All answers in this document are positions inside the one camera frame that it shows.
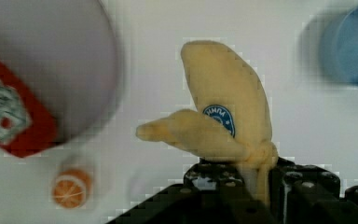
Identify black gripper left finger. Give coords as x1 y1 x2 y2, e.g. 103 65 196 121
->
107 161 278 224

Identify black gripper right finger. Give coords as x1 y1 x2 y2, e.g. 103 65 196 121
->
268 159 358 224

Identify yellow plush banana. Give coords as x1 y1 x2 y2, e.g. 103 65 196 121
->
136 40 279 204

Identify orange slice toy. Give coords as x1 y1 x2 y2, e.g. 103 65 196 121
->
51 169 92 209

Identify blue round bowl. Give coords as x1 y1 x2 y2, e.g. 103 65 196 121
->
319 7 358 86

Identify grey round plate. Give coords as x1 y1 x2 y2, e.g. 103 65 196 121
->
0 0 120 144

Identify red ketchup bottle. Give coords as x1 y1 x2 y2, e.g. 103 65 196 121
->
0 63 57 158

